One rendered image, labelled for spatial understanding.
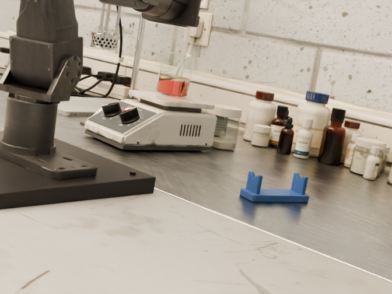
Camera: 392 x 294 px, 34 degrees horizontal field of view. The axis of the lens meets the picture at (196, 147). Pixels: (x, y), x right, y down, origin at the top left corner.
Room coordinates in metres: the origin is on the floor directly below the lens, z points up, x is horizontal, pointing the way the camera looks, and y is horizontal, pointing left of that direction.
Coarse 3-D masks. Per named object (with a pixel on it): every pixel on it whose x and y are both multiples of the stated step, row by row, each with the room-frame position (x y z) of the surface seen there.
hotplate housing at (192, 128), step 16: (160, 112) 1.10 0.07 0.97; (176, 112) 1.12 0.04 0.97; (192, 112) 1.15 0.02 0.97; (96, 128) 1.11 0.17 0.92; (144, 128) 1.07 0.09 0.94; (160, 128) 1.09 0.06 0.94; (176, 128) 1.11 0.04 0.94; (192, 128) 1.14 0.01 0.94; (208, 128) 1.16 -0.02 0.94; (112, 144) 1.07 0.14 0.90; (128, 144) 1.05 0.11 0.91; (144, 144) 1.07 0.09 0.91; (160, 144) 1.09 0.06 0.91; (176, 144) 1.11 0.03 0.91; (192, 144) 1.14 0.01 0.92; (208, 144) 1.16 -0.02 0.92
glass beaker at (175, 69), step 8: (168, 56) 1.17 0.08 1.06; (176, 56) 1.17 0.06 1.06; (184, 56) 1.17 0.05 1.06; (192, 56) 1.18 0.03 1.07; (160, 64) 1.19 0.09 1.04; (168, 64) 1.17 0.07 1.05; (176, 64) 1.17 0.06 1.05; (184, 64) 1.17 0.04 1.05; (192, 64) 1.19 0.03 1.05; (160, 72) 1.18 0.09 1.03; (168, 72) 1.17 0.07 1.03; (176, 72) 1.17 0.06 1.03; (184, 72) 1.17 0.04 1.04; (160, 80) 1.18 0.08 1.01; (168, 80) 1.17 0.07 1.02; (176, 80) 1.17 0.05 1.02; (184, 80) 1.18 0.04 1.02; (160, 88) 1.18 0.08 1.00; (168, 88) 1.17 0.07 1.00; (176, 88) 1.17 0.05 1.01; (184, 88) 1.18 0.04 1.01; (168, 96) 1.17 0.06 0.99; (176, 96) 1.17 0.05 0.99; (184, 96) 1.18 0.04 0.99
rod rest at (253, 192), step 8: (248, 176) 0.88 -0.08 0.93; (256, 176) 0.86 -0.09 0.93; (296, 176) 0.91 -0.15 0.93; (248, 184) 0.87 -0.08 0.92; (256, 184) 0.86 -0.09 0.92; (296, 184) 0.91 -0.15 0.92; (304, 184) 0.90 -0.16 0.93; (240, 192) 0.87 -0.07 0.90; (248, 192) 0.86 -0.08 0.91; (256, 192) 0.86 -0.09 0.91; (264, 192) 0.87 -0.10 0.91; (272, 192) 0.88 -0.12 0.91; (280, 192) 0.89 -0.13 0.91; (288, 192) 0.90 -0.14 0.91; (296, 192) 0.91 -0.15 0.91; (304, 192) 0.90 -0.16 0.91; (256, 200) 0.85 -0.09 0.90; (264, 200) 0.86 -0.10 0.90; (272, 200) 0.87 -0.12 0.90; (280, 200) 0.87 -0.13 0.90; (288, 200) 0.88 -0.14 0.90; (296, 200) 0.89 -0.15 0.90; (304, 200) 0.90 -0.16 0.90
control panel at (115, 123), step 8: (120, 104) 1.16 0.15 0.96; (128, 104) 1.15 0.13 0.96; (144, 112) 1.11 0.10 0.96; (152, 112) 1.10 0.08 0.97; (96, 120) 1.12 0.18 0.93; (104, 120) 1.11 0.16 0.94; (112, 120) 1.11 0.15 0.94; (120, 120) 1.10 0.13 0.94; (144, 120) 1.08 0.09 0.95; (112, 128) 1.07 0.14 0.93; (120, 128) 1.07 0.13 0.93; (128, 128) 1.06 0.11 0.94
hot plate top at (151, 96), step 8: (136, 96) 1.16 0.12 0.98; (144, 96) 1.14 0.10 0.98; (152, 96) 1.14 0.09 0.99; (160, 96) 1.16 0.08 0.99; (160, 104) 1.11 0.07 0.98; (168, 104) 1.10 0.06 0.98; (176, 104) 1.11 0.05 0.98; (184, 104) 1.12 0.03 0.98; (192, 104) 1.14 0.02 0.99; (200, 104) 1.15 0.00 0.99; (208, 104) 1.16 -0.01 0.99
